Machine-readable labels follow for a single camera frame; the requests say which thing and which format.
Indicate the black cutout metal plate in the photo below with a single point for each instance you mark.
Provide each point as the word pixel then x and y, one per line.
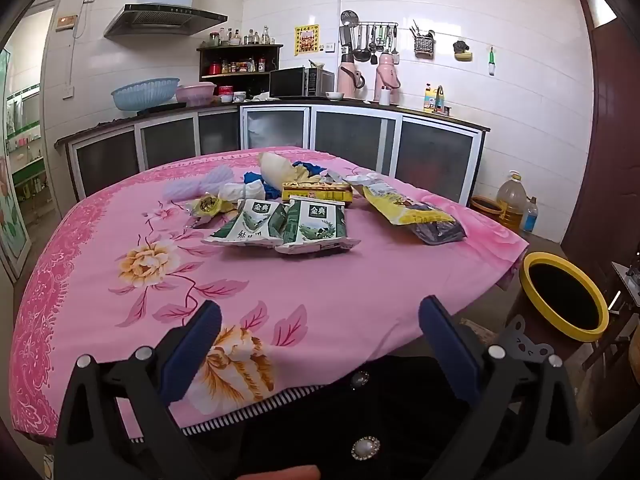
pixel 517 342

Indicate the metal faucet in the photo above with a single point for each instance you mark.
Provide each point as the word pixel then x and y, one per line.
pixel 440 97

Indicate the green white milk packet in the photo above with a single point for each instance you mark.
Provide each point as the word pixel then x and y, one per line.
pixel 250 222
pixel 315 225

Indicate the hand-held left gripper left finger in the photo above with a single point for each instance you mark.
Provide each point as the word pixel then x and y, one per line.
pixel 192 355

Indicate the yellow cardboard box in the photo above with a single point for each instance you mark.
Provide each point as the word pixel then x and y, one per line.
pixel 315 192

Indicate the orange basket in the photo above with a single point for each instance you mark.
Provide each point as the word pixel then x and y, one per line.
pixel 485 206

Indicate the cream plastic bag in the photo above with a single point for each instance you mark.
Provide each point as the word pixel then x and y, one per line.
pixel 277 167

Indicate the yellow print white wrapper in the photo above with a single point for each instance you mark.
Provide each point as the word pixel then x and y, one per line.
pixel 206 206

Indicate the large cooking oil bottle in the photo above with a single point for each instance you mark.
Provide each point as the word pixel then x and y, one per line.
pixel 512 205

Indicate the yellow wall poster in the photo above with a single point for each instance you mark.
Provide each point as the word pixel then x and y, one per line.
pixel 306 40

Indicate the pink floral tablecloth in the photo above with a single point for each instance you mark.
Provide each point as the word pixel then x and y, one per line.
pixel 350 300

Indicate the white cup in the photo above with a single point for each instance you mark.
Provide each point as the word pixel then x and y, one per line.
pixel 384 96

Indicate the clear plastic wrapper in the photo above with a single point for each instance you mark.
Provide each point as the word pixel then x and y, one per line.
pixel 365 178

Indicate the brown wooden door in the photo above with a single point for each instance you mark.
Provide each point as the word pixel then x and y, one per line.
pixel 605 135

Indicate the yellow dish soap bottle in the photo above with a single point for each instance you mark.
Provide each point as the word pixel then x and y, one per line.
pixel 430 100

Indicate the blue plastic basin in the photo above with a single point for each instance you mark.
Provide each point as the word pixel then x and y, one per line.
pixel 142 95

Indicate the white rolled cloth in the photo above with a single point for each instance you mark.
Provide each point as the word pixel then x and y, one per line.
pixel 240 191

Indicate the dark wooden corner shelf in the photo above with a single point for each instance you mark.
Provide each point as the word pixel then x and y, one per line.
pixel 240 48

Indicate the yellow rimmed black bin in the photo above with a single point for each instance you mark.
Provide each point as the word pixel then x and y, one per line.
pixel 565 295

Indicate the row of hanging kitchen utensils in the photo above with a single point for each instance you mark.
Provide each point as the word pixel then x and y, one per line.
pixel 370 40

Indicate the green white hanging brush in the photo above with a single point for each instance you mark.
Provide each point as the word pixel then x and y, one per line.
pixel 492 65

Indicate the row of spice jars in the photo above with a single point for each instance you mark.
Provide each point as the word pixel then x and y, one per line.
pixel 235 66

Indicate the pink thermos flask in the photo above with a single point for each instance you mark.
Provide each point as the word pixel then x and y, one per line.
pixel 347 80
pixel 386 80

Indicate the yellow black snack bag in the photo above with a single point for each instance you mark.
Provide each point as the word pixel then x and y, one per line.
pixel 405 207

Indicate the pink plastic basin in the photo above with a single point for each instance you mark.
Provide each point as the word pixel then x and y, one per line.
pixel 195 94

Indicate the kitchen cabinet counter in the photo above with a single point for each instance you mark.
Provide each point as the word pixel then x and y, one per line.
pixel 345 135

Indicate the black microwave oven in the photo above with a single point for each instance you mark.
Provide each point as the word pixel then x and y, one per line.
pixel 295 82

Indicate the small blue label bottle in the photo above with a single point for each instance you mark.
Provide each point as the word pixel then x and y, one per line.
pixel 530 220

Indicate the wall chopstick holder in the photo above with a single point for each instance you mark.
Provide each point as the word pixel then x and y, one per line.
pixel 423 45

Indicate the row of glass bottles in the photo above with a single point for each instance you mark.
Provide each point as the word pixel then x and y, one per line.
pixel 240 37

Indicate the blue cloth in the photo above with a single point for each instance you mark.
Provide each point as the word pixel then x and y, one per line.
pixel 252 177

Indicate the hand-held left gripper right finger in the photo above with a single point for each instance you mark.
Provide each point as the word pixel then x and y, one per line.
pixel 450 355

